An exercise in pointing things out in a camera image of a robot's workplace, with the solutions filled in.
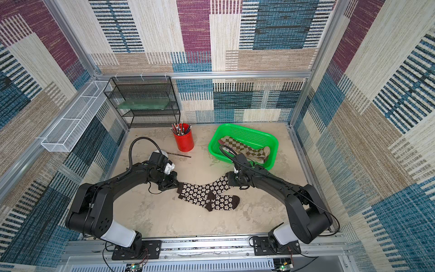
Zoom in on brown daisy pattern sock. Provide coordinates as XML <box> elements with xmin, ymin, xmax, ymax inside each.
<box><xmin>179</xmin><ymin>193</ymin><xmax>240</xmax><ymax>211</ymax></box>

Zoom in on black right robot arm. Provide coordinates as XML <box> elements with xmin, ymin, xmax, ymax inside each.
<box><xmin>219</xmin><ymin>145</ymin><xmax>333</xmax><ymax>244</ymax></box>

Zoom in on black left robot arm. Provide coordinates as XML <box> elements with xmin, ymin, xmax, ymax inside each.
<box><xmin>65</xmin><ymin>137</ymin><xmax>179</xmax><ymax>250</ymax></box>

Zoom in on light blue alarm clock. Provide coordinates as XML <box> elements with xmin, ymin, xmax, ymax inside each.
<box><xmin>155</xmin><ymin>150</ymin><xmax>168</xmax><ymax>157</ymax></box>

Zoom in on black pen on table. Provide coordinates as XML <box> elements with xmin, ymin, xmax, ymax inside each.
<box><xmin>167</xmin><ymin>152</ymin><xmax>191</xmax><ymax>158</ymax></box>

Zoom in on green plastic basket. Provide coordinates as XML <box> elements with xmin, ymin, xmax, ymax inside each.
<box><xmin>208</xmin><ymin>124</ymin><xmax>279</xmax><ymax>170</ymax></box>

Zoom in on red ribbed plastic cup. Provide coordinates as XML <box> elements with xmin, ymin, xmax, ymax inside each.
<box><xmin>173</xmin><ymin>132</ymin><xmax>194</xmax><ymax>153</ymax></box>

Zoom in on pens in red cup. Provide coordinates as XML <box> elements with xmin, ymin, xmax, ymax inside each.
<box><xmin>171</xmin><ymin>121</ymin><xmax>191</xmax><ymax>136</ymax></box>

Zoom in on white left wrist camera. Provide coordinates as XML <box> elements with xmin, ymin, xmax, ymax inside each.
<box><xmin>164</xmin><ymin>161</ymin><xmax>175</xmax><ymax>175</ymax></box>

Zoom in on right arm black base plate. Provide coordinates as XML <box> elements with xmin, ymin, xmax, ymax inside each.
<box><xmin>248</xmin><ymin>236</ymin><xmax>301</xmax><ymax>256</ymax></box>

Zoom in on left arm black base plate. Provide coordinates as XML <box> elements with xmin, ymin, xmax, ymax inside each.
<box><xmin>112</xmin><ymin>240</ymin><xmax>162</xmax><ymax>261</ymax></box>

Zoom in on black wire mesh shelf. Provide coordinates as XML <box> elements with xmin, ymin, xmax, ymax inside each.
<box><xmin>104</xmin><ymin>76</ymin><xmax>181</xmax><ymax>129</ymax></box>

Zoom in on aluminium front rail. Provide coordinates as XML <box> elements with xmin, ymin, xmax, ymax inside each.
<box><xmin>56</xmin><ymin>233</ymin><xmax>358</xmax><ymax>272</ymax></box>

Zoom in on white wire wall basket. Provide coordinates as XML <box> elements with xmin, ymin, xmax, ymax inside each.
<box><xmin>41</xmin><ymin>80</ymin><xmax>108</xmax><ymax>153</ymax></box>

